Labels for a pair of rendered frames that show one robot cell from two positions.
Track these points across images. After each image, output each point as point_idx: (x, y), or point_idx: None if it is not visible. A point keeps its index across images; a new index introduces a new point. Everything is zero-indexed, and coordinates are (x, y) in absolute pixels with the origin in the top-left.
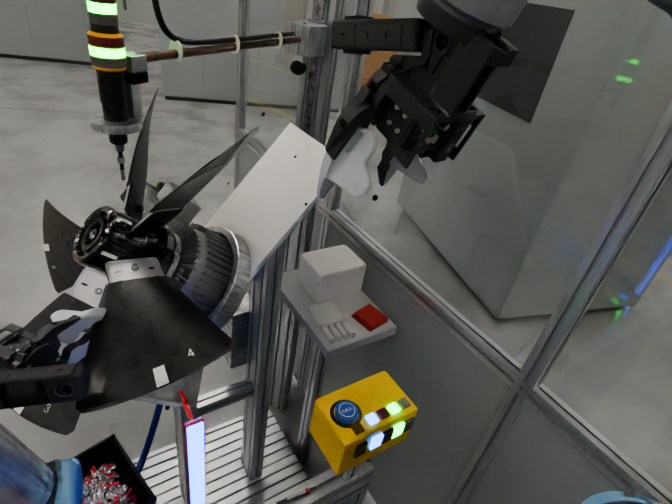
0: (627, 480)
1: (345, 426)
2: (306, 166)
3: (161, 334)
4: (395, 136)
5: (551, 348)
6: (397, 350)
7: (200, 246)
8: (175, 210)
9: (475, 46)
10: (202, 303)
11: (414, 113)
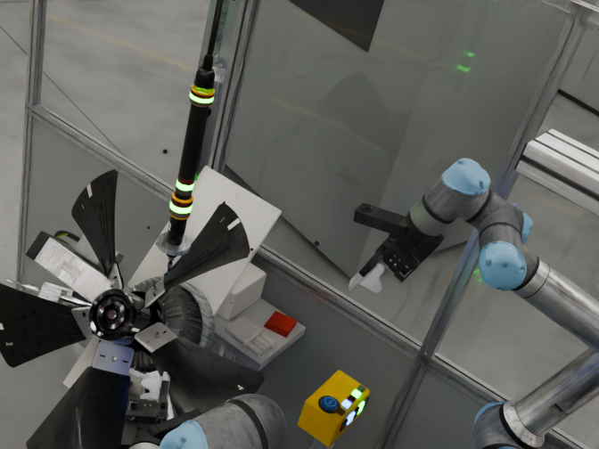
0: None
1: (332, 412)
2: (240, 213)
3: (213, 379)
4: (393, 266)
5: (442, 326)
6: (303, 347)
7: (178, 303)
8: None
9: (431, 242)
10: None
11: (406, 263)
